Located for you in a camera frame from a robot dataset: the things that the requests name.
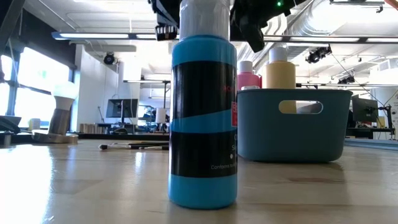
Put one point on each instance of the wooden slat rack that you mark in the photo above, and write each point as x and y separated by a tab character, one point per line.
91	128

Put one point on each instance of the white background cup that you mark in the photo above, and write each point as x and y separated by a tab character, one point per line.
161	115

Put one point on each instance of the small blue paint bottle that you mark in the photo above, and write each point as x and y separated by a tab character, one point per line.
202	93

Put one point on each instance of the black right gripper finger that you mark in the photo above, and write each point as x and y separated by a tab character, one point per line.
168	18
252	31

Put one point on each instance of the teal plastic bin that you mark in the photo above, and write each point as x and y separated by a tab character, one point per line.
295	137

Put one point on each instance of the black computer monitor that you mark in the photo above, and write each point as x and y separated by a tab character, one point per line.
363	109
116	108

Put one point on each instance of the black background desk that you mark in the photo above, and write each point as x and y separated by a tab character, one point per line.
367	132

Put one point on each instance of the black ceiling camera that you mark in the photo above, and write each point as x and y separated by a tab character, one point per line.
109	58

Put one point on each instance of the small white container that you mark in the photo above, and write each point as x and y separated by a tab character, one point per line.
34	124

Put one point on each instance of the person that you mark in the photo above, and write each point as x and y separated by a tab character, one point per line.
311	108

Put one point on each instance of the black ceiling spotlight cluster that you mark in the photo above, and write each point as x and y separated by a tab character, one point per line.
318	53
346	79

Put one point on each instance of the large yellow paint bottle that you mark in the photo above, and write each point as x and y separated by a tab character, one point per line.
280	76

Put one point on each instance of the black paintbrush silver ferrule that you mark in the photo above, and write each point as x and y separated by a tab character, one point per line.
104	147

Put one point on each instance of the black ceiling fixture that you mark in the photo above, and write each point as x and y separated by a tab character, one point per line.
357	2

